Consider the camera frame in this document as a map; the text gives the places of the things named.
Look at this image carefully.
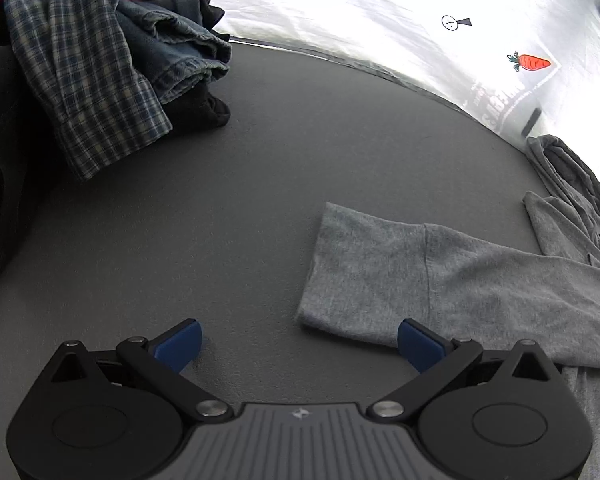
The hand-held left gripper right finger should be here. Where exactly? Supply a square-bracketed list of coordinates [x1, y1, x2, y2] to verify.
[367, 318, 561, 421]

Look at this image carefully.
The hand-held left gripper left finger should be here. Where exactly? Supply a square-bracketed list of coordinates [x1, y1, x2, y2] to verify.
[51, 318, 233, 421]

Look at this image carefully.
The grey zip hoodie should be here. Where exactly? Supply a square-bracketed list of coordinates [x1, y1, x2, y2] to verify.
[296, 134, 600, 480]

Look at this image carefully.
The blue plaid shirt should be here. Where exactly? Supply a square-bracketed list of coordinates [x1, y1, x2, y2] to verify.
[4, 0, 173, 182]

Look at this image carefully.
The blue denim garment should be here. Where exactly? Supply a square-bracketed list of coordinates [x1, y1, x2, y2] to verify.
[115, 0, 233, 106]

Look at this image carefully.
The white printed sheet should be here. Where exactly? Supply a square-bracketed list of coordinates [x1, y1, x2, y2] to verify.
[165, 0, 600, 201]

